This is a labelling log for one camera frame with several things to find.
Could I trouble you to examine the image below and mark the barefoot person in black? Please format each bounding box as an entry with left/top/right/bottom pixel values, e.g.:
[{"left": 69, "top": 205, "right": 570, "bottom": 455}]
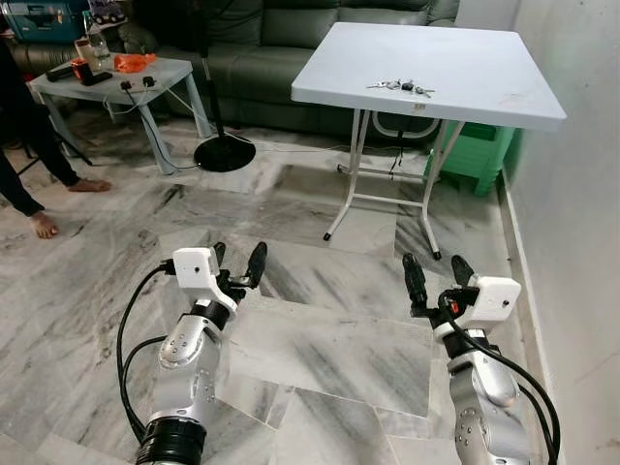
[{"left": 0, "top": 39, "right": 113, "bottom": 241}]

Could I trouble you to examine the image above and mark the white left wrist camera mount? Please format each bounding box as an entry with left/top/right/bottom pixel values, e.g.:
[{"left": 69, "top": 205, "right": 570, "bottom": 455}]
[{"left": 170, "top": 247, "right": 233, "bottom": 303}]

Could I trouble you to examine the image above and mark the clear glass bottle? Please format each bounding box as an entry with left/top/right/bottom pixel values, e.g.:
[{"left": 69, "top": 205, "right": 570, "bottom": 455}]
[{"left": 85, "top": 12, "right": 110, "bottom": 67}]

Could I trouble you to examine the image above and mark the black power adapter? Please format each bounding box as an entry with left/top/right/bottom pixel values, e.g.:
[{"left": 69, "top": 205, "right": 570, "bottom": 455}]
[{"left": 118, "top": 76, "right": 157, "bottom": 94}]

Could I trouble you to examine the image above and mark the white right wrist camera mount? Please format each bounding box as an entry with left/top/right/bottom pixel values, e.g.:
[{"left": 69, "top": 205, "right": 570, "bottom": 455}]
[{"left": 453, "top": 278, "right": 523, "bottom": 336}]

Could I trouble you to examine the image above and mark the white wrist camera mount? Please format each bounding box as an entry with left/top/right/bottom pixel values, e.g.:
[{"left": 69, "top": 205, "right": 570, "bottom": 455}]
[
  {"left": 170, "top": 247, "right": 233, "bottom": 303},
  {"left": 453, "top": 278, "right": 523, "bottom": 336}
]

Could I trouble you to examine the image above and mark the black and orange tool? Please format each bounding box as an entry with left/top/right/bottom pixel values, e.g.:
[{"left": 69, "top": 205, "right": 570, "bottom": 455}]
[{"left": 44, "top": 60, "right": 113, "bottom": 87}]

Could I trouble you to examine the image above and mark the black round-base floor stand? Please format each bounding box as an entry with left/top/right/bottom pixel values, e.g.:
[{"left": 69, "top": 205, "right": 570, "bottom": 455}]
[{"left": 192, "top": 0, "right": 258, "bottom": 174}]

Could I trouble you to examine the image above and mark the green plastic stool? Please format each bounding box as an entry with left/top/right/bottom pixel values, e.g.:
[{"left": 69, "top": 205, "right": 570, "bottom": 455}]
[{"left": 426, "top": 121, "right": 523, "bottom": 199}]

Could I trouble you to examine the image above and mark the dark green sofa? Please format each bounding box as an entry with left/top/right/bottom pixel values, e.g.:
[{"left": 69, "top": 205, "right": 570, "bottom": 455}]
[{"left": 10, "top": 0, "right": 462, "bottom": 148}]

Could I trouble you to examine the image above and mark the small grey folding table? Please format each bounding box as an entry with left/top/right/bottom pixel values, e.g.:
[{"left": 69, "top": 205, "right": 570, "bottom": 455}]
[{"left": 27, "top": 55, "right": 215, "bottom": 177}]

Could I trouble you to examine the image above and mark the orange plastic object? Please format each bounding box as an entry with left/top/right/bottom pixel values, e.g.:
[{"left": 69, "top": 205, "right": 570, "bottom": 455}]
[{"left": 113, "top": 53, "right": 157, "bottom": 75}]

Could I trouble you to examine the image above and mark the blue box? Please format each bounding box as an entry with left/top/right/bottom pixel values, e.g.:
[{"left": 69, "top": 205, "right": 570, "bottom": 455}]
[{"left": 5, "top": 0, "right": 91, "bottom": 43}]

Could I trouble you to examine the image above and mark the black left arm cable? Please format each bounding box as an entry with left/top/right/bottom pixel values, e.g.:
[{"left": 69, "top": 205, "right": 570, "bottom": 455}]
[{"left": 115, "top": 262, "right": 177, "bottom": 443}]

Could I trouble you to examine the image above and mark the white folding table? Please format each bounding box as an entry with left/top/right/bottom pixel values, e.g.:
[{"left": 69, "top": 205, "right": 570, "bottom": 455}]
[{"left": 291, "top": 21, "right": 569, "bottom": 262}]

